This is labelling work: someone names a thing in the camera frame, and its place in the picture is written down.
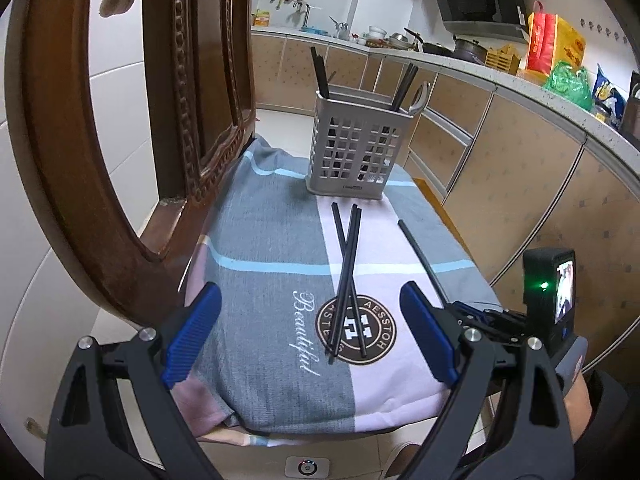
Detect red and yellow bag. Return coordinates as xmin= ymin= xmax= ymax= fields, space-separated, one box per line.
xmin=526 ymin=1 xmax=586 ymax=76

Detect person's right forearm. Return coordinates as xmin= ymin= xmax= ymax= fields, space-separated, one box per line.
xmin=565 ymin=370 xmax=640 ymax=461

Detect silver spoon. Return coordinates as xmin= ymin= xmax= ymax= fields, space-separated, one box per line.
xmin=407 ymin=81 xmax=430 ymax=113

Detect dark cooking pot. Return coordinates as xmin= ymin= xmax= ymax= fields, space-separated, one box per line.
xmin=452 ymin=37 xmax=487 ymax=63

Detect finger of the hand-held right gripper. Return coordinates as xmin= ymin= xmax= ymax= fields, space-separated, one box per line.
xmin=449 ymin=300 xmax=490 ymax=325
xmin=481 ymin=308 xmax=527 ymax=345

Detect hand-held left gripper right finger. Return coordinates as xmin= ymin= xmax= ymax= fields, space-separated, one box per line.
xmin=398 ymin=280 xmax=576 ymax=480

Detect blue snack bag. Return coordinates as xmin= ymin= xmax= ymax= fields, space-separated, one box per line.
xmin=592 ymin=65 xmax=627 ymax=126

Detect white round-button device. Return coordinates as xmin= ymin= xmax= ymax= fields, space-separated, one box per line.
xmin=285 ymin=456 xmax=331 ymax=478

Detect grey plastic utensil holder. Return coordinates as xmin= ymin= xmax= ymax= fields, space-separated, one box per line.
xmin=305 ymin=87 xmax=416 ymax=202

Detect green plastic bag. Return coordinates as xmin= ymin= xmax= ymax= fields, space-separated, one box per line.
xmin=544 ymin=61 xmax=593 ymax=111

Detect row of wall hooks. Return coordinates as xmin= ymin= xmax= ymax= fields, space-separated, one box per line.
xmin=580 ymin=17 xmax=631 ymax=43

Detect black wok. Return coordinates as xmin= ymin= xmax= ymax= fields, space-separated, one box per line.
xmin=404 ymin=28 xmax=456 ymax=56

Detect carved wooden chair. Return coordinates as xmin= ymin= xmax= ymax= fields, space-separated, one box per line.
xmin=5 ymin=0 xmax=473 ymax=328

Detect dark maroon thermos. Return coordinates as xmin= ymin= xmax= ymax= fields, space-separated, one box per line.
xmin=622 ymin=72 xmax=640 ymax=136

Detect wooden slotted box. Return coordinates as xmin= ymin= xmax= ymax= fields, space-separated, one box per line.
xmin=485 ymin=45 xmax=523 ymax=76

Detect beige kitchen cabinets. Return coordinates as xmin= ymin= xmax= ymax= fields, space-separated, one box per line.
xmin=251 ymin=32 xmax=640 ymax=361

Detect speckled kitchen countertop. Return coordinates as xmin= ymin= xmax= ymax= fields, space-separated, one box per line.
xmin=251 ymin=25 xmax=640 ymax=181

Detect striped grey pink cloth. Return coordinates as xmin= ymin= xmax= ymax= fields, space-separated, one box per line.
xmin=182 ymin=135 xmax=503 ymax=461

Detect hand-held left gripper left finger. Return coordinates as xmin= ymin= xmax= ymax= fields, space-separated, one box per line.
xmin=44 ymin=281 xmax=223 ymax=480

